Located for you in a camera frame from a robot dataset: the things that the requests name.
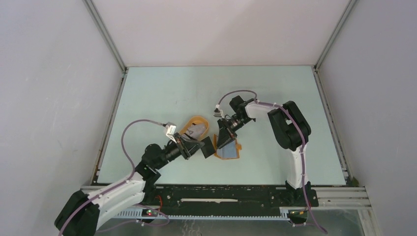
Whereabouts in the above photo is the white slotted cable duct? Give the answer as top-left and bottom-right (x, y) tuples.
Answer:
(111, 208), (289, 221)

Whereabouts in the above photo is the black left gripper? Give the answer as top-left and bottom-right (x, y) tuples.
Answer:
(154, 132), (204, 170)

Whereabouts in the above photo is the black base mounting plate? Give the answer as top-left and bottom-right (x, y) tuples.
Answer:
(141, 184), (319, 216)

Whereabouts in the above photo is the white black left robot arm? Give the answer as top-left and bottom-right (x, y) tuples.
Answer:
(54, 133), (215, 236)

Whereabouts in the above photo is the silver VIP card upper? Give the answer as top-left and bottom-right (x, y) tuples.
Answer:
(185, 123), (207, 139)

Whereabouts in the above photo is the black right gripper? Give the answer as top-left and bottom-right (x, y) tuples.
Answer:
(216, 115), (252, 149)

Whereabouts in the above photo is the orange leather card holder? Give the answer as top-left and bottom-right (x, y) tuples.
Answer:
(213, 134), (241, 160)

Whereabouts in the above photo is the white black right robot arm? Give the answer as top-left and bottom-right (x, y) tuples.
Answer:
(213, 96), (311, 206)

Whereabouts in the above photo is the beige oval plastic tray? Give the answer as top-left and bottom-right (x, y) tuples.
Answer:
(179, 116), (209, 141)

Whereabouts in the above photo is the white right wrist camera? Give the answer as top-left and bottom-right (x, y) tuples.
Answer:
(213, 104), (225, 118)

